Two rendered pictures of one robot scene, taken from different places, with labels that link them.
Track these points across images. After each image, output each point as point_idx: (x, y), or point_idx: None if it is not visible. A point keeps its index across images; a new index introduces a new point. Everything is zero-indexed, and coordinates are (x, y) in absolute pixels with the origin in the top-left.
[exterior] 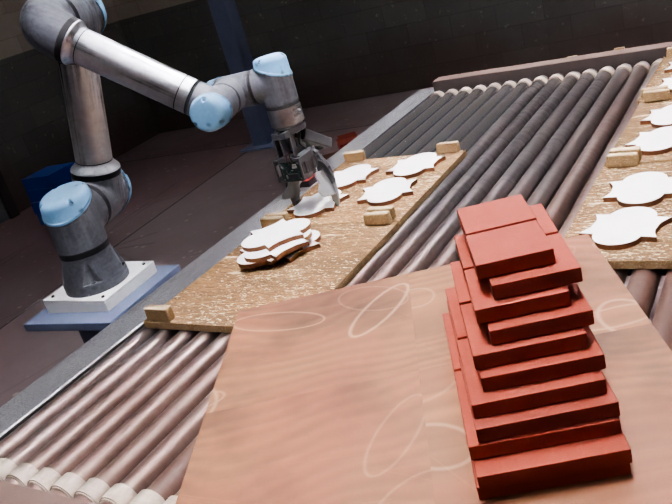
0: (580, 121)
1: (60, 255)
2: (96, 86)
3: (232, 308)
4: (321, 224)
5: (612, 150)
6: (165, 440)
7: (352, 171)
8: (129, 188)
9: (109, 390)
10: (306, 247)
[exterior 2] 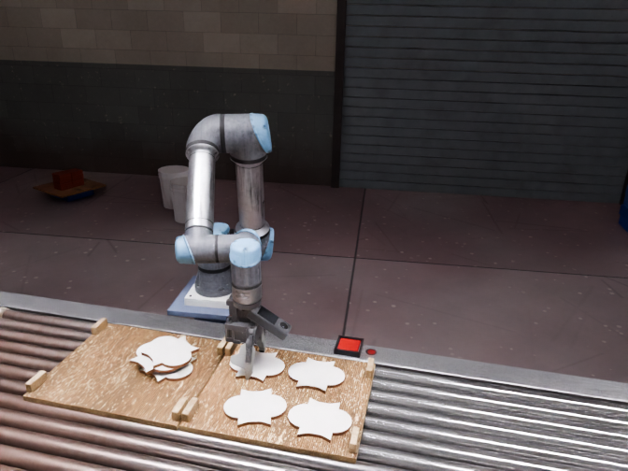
0: None
1: None
2: (246, 183)
3: (85, 358)
4: (211, 376)
5: None
6: None
7: (325, 373)
8: (264, 252)
9: (44, 334)
10: (154, 375)
